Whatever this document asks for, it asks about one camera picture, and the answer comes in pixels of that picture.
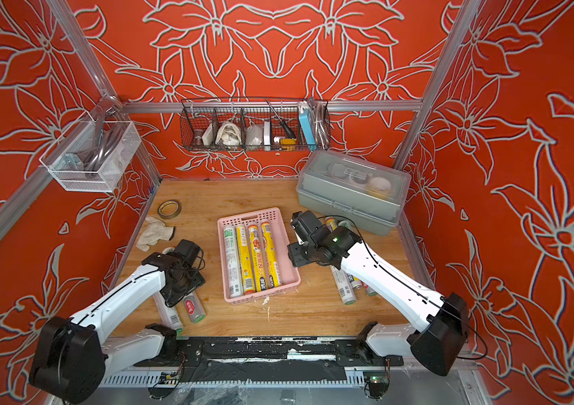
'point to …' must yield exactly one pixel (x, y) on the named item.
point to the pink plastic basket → (289, 272)
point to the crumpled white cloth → (154, 231)
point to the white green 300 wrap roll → (168, 315)
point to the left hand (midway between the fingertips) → (193, 287)
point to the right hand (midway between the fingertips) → (292, 253)
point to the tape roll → (169, 208)
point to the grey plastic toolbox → (347, 188)
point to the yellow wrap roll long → (246, 261)
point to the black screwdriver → (284, 124)
